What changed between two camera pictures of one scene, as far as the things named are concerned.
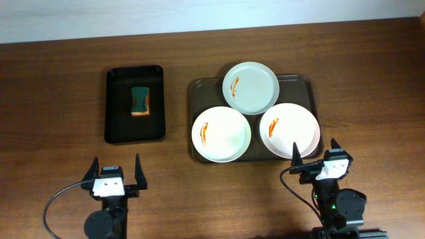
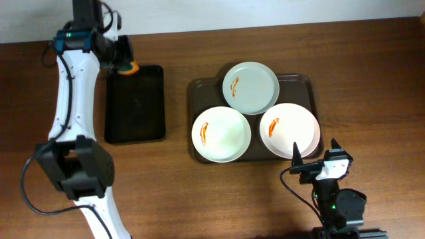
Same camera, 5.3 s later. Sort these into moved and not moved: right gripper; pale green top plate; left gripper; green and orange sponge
Moved: green and orange sponge; left gripper
Not moved: pale green top plate; right gripper
